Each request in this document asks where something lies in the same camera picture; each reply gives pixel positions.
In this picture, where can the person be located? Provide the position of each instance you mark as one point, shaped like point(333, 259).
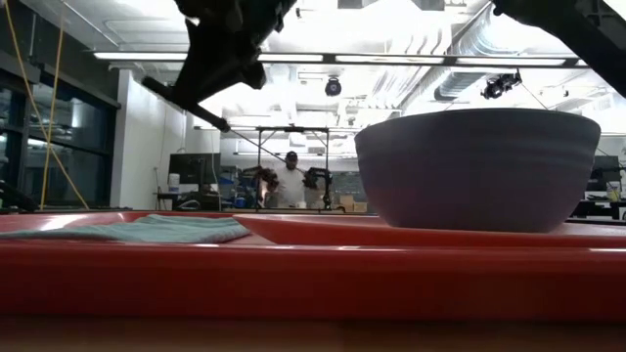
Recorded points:
point(291, 186)

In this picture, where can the teal cloth napkin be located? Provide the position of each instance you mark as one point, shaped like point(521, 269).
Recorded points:
point(147, 230)

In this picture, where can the blue bowl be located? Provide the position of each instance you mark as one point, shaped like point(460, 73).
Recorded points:
point(479, 171)

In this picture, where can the black background robot arm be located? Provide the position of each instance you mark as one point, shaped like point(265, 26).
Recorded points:
point(268, 178)
point(318, 178)

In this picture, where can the black overhead light bar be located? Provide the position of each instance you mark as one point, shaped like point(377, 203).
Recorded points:
point(371, 58)

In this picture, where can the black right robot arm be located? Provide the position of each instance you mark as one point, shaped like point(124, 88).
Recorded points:
point(577, 29)

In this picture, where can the black computer monitor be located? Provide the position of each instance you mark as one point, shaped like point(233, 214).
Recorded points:
point(193, 168)
point(606, 168)

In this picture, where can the white tub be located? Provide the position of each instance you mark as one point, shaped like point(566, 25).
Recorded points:
point(173, 183)

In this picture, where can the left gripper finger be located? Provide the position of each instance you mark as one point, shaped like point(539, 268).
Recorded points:
point(200, 78)
point(247, 73)

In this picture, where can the red plastic tray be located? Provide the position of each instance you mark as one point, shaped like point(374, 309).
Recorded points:
point(313, 283)

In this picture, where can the black background rig frame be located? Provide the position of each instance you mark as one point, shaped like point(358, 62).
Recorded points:
point(292, 129)

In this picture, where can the black hanging camera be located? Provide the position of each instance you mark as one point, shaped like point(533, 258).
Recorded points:
point(501, 84)

